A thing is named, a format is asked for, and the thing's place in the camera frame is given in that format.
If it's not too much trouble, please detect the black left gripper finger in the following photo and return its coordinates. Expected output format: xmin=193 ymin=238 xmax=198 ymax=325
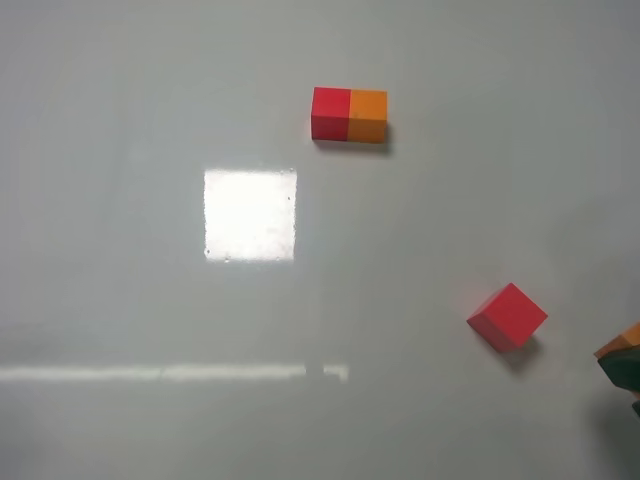
xmin=598 ymin=346 xmax=640 ymax=390

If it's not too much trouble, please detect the orange template cube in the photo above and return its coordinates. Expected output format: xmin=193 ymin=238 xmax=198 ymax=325
xmin=347 ymin=89 xmax=388 ymax=144

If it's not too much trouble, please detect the red template cube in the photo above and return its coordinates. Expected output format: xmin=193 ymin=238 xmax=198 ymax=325
xmin=311 ymin=87 xmax=351 ymax=141

